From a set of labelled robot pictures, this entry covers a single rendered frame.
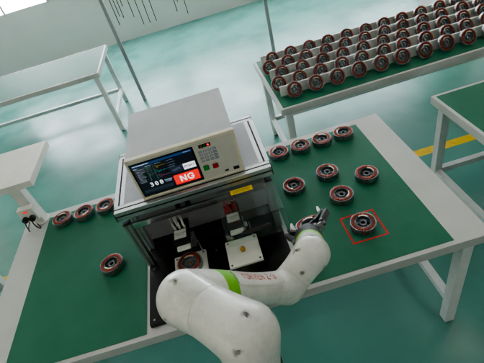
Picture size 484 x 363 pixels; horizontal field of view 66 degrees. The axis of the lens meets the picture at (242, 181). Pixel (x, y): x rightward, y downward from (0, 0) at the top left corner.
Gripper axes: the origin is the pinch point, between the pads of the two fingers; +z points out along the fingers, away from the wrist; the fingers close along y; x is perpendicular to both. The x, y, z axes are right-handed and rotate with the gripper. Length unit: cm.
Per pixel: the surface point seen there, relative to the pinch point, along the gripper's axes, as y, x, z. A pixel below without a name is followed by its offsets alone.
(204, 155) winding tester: -18.1, 42.5, 3.2
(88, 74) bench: -129, 190, 245
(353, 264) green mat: 4.0, -28.6, 6.9
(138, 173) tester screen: -42, 52, -2
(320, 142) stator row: 22, 12, 75
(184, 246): -52, 17, 10
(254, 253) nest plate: -29.1, -4.2, 13.6
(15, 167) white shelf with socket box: -104, 94, 26
